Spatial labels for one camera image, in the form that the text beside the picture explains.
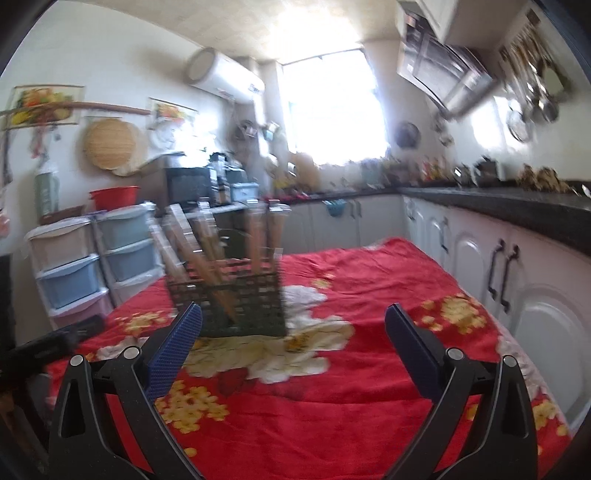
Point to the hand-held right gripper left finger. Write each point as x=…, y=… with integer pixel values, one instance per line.
x=178, y=341

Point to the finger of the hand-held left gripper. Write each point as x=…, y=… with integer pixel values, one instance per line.
x=85, y=330

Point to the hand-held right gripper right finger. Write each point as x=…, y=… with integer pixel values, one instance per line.
x=413, y=350

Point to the dark perforated utensil basket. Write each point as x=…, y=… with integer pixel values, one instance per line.
x=249, y=318

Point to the set of chopsticks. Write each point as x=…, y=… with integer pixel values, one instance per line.
x=205, y=258

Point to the row of hanging kitchen utensils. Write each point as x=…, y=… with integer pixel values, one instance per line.
x=535, y=87

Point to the multicolour plastic drawer tower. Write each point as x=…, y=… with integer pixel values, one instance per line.
x=67, y=277

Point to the red floral blanket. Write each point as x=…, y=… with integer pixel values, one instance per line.
x=360, y=369

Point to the pale blue plastic drawer tower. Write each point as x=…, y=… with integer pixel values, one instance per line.
x=129, y=258

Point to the woven basket tray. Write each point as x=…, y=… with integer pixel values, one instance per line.
x=62, y=216

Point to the red plastic basin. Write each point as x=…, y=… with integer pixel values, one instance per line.
x=115, y=198

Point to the white base cabinets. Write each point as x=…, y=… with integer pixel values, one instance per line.
x=545, y=314

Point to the green hanging bag holder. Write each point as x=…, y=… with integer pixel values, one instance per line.
x=47, y=189

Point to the black microwave oven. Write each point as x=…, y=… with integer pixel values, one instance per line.
x=189, y=187

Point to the blue hanging bin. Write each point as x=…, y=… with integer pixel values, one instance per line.
x=334, y=207

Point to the light blue storage box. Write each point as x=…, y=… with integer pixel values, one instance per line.
x=244, y=192

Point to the black kitchen countertop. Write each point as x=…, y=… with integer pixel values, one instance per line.
x=508, y=205

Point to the group of condiment bottles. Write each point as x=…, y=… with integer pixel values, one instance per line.
x=434, y=170

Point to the round bamboo tray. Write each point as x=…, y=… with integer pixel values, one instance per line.
x=113, y=143

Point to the pile of ginger roots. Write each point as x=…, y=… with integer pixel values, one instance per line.
x=542, y=179

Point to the wooden rolling pin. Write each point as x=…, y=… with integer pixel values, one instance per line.
x=106, y=107

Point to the kitchen window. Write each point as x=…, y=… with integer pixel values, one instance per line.
x=332, y=110

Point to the white water heater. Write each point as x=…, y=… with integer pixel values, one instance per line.
x=226, y=76

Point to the black range hood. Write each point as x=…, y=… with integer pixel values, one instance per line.
x=443, y=69

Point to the white upper cabinet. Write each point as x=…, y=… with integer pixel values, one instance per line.
x=471, y=18

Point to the fruit wall poster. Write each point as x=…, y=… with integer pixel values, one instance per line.
x=173, y=110
x=46, y=104

